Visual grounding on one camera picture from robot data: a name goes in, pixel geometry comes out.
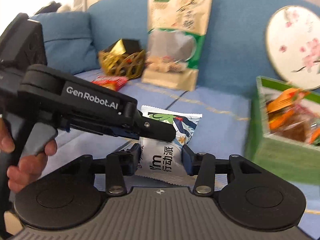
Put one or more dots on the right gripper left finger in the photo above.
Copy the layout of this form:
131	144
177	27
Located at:
119	164

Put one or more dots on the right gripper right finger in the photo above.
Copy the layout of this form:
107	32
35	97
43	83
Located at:
201	165

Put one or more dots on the white blue snack packet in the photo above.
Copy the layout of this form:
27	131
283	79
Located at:
163	160

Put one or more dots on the red chips bag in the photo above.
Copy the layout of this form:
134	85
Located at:
111	82

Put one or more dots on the clear orange pastry packet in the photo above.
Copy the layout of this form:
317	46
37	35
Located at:
295	123

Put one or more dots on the orange snack packet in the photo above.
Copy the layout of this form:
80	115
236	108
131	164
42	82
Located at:
287	98

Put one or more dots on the person's left hand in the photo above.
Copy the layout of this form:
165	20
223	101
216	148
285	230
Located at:
30	167

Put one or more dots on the blue throw pillow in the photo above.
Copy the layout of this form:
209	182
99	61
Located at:
68	41

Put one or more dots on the green white cardboard box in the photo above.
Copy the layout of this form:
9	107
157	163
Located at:
286	158

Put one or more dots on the woven wicker basket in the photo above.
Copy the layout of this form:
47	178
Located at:
130	66

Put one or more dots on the blue sofa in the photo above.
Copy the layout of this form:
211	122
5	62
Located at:
234	51

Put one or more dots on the large beige green snack bag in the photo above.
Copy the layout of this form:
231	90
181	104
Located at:
176	34

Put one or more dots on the round floral fan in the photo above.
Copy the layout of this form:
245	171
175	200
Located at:
292	45

